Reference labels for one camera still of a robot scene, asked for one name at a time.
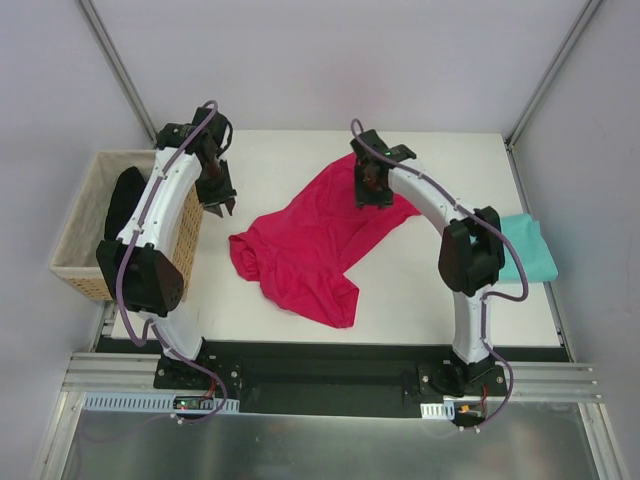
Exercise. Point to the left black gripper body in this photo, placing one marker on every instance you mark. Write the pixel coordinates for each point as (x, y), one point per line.
(216, 192)

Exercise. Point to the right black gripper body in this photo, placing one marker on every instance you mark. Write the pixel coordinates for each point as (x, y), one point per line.
(374, 197)

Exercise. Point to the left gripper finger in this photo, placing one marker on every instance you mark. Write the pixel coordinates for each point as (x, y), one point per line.
(214, 209)
(229, 205)

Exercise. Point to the pink t shirt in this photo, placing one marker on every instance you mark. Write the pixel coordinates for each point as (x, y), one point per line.
(299, 255)

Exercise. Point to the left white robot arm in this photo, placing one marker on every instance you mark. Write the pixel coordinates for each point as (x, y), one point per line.
(136, 266)

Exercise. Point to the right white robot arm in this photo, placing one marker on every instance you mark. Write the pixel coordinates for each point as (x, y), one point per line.
(471, 252)

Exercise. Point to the black t shirt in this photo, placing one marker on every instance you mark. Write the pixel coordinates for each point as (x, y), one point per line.
(128, 190)

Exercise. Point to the wicker laundry basket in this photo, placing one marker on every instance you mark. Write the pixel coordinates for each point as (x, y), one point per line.
(74, 259)

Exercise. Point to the folded teal t shirt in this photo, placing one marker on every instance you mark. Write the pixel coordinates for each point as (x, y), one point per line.
(524, 233)

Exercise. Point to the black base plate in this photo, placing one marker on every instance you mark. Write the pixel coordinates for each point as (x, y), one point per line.
(376, 381)

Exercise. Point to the right rear aluminium post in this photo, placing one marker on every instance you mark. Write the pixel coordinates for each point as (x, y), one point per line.
(570, 41)

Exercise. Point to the aluminium post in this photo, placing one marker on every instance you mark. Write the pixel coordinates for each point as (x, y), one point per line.
(114, 61)
(570, 41)

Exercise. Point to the left rear aluminium post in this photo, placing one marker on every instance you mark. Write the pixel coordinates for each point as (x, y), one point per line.
(114, 61)

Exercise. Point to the left white cable duct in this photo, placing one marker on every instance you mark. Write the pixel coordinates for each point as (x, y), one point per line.
(158, 403)

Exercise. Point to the white cable duct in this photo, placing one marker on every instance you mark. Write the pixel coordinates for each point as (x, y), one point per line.
(158, 403)
(438, 411)

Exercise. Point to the right white cable duct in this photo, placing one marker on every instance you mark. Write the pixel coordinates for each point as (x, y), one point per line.
(438, 411)

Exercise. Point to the aluminium rail frame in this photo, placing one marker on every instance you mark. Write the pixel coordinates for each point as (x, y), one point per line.
(551, 424)

